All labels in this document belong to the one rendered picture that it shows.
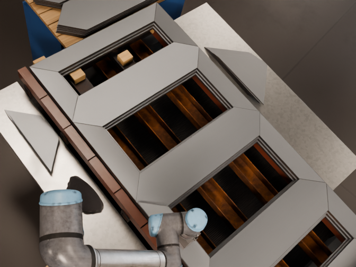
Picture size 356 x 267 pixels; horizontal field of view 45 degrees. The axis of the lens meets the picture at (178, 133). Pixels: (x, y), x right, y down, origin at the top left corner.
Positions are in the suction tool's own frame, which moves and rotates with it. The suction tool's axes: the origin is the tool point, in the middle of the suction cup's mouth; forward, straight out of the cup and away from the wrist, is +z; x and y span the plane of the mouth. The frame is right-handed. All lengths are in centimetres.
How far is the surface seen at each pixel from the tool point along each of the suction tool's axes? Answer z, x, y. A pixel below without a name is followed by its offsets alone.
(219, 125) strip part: 0, -48, 28
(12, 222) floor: 85, 44, 71
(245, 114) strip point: 0, -63, 24
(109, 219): 17.5, 13.6, 26.4
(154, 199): -0.1, -2.3, 18.4
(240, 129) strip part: 0, -55, 20
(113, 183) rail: 2.9, 5.9, 35.0
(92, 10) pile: 0, -39, 112
